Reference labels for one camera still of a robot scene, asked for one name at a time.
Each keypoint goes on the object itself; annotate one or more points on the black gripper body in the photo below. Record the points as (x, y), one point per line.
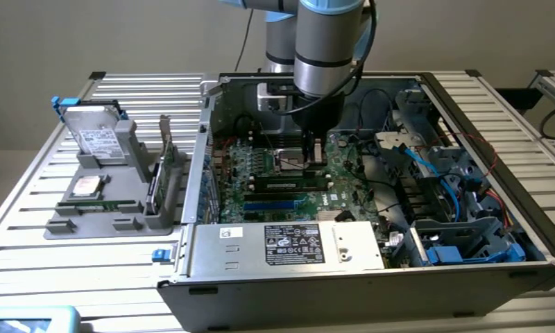
(318, 111)

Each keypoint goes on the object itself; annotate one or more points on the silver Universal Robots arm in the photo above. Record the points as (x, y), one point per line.
(322, 41)

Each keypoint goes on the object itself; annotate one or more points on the installed RAM stick white label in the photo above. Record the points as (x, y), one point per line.
(289, 184)

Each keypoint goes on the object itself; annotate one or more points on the green RAM stick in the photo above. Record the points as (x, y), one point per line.
(98, 204)

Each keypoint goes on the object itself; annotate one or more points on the silver CPU socket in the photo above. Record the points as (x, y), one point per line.
(287, 159)

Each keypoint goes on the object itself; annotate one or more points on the black expansion slot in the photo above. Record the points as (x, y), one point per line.
(270, 197)

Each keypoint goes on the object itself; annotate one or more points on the blue expansion slot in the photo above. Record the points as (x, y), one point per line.
(273, 205)

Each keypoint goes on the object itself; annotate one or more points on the green motherboard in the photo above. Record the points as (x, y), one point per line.
(287, 211)

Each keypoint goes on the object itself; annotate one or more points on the silver chipset heat sink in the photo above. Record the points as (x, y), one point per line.
(331, 217)

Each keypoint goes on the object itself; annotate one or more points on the grey metal disk bay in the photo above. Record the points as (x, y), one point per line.
(426, 163)

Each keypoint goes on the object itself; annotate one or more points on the silver power supply unit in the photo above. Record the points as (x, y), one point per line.
(282, 249)

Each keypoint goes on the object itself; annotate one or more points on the thin black disk drive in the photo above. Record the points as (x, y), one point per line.
(154, 190)

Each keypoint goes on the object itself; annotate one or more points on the black open PC case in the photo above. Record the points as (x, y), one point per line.
(351, 301)

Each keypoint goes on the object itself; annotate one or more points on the blue plastic disk caddy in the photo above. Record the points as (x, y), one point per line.
(472, 255)

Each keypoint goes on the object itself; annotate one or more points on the blue case latch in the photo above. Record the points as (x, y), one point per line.
(159, 255)

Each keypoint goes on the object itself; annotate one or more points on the silver CPU chip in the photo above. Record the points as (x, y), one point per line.
(88, 186)

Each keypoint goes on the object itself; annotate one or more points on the grey parts rack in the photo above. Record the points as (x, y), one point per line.
(98, 222)

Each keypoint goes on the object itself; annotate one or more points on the teal plastic box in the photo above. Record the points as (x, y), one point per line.
(28, 319)

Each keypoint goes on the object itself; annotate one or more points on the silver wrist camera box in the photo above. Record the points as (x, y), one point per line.
(270, 98)

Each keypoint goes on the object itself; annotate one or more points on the green graphics card metal bracket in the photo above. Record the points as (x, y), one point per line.
(168, 152)

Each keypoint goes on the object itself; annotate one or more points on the silver hard disk blue bracket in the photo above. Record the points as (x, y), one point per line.
(95, 135)

